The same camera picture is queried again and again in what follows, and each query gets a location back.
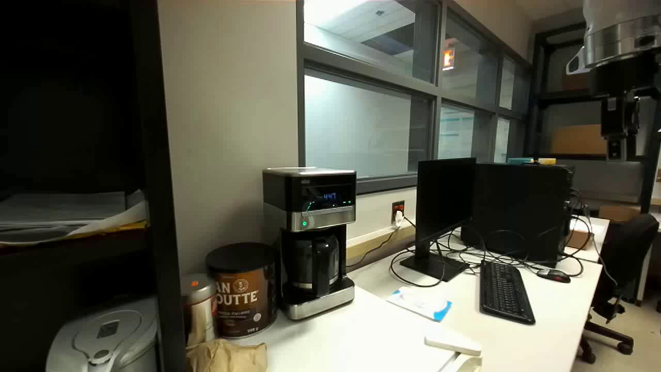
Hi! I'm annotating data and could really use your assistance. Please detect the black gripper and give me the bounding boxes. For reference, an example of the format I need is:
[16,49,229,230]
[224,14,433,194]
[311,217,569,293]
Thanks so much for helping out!
[593,62,654,161]

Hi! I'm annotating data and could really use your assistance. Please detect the black and silver coffee maker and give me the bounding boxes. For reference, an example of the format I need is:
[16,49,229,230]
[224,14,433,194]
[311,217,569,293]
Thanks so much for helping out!
[261,165,360,324]

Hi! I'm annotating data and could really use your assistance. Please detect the brown Van Houtte coffee can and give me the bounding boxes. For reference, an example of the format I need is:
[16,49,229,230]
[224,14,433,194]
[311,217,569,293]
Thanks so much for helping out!
[204,240,281,339]

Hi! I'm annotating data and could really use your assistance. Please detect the brown cardboard box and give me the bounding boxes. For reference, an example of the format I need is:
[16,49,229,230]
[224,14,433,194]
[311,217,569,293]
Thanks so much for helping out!
[550,123,610,160]

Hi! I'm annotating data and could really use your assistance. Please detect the black metal storage rack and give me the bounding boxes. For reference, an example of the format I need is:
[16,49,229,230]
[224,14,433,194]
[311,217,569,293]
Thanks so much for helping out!
[524,21,661,217]

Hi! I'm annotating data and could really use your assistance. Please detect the black computer monitor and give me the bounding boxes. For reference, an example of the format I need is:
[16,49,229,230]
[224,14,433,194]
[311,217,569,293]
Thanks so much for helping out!
[398,155,478,283]
[458,161,574,268]

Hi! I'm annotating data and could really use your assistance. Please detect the black office chair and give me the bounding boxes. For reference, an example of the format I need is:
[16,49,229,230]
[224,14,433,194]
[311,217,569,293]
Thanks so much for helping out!
[576,211,661,367]

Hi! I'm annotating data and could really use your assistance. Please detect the black computer mouse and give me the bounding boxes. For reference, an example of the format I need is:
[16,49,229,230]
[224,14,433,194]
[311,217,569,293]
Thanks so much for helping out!
[541,266,572,285]

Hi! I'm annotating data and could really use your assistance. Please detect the grey framed window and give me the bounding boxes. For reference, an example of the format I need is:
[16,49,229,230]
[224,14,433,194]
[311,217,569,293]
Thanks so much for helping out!
[295,0,532,196]

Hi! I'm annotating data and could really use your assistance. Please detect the black keyboard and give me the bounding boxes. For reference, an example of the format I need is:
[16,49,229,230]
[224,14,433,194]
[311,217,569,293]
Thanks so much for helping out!
[476,258,539,327]

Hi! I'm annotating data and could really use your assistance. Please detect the white and blue pamphlet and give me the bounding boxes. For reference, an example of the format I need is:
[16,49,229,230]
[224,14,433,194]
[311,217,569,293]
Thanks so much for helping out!
[383,283,455,324]

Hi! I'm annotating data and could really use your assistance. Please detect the white mini fridge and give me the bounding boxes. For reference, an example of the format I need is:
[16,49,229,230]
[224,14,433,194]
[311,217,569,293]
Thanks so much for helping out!
[229,283,486,372]

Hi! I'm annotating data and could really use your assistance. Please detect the black shelf unit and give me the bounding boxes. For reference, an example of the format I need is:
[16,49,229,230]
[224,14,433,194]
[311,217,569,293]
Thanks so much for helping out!
[0,0,190,372]

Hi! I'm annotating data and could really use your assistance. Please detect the crumpled brown paper bag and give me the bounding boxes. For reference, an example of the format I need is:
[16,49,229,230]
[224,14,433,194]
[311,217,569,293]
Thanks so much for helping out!
[184,337,271,372]

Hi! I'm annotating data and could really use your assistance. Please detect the small metal tin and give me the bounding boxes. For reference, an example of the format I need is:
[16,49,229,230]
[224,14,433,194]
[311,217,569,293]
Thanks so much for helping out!
[179,273,219,347]

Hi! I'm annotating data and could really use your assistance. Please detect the white round kitchen appliance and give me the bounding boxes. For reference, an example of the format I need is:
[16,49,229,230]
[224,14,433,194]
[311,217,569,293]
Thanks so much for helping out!
[43,295,162,372]

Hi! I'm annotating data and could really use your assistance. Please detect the stack of papers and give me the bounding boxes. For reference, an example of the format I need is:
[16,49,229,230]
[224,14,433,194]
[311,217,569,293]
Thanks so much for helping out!
[0,189,150,249]

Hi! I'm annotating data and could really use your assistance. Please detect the wall power outlet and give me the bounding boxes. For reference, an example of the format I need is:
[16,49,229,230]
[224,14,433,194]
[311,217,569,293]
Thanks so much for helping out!
[389,198,408,227]

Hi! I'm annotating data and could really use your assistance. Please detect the black desk cables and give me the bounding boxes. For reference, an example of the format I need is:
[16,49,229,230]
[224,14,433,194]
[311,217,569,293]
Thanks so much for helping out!
[387,211,594,289]

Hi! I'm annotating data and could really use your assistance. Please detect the wooden cable raceway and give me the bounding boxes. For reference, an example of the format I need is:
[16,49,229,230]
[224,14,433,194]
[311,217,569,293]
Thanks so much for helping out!
[345,224,420,273]

